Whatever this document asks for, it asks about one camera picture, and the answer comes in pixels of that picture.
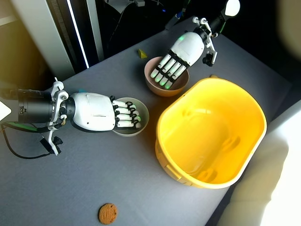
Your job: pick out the small teal object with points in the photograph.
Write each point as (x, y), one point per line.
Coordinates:
(81, 90)

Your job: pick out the grey table cloth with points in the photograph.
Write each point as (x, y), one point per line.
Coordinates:
(94, 169)

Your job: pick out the round brown cookie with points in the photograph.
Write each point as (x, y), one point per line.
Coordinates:
(107, 213)

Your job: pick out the small yellow toy piece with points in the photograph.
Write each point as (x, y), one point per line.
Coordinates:
(213, 76)

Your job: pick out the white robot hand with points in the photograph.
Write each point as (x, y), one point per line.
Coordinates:
(188, 47)
(94, 110)

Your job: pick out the large yellow plastic tub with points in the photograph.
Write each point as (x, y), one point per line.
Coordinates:
(207, 131)

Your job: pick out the small grey bowl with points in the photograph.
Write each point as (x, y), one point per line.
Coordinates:
(144, 110)

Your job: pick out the white blurred body shell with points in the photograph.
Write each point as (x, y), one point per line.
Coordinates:
(263, 188)

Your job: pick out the large pink bowl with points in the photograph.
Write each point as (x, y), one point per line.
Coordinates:
(150, 77)

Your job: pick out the beige blurred shell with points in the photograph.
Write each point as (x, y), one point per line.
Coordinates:
(290, 23)

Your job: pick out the white frame post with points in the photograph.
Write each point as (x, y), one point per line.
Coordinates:
(44, 35)

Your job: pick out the small yellow triangular toy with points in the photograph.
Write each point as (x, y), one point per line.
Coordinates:
(141, 53)

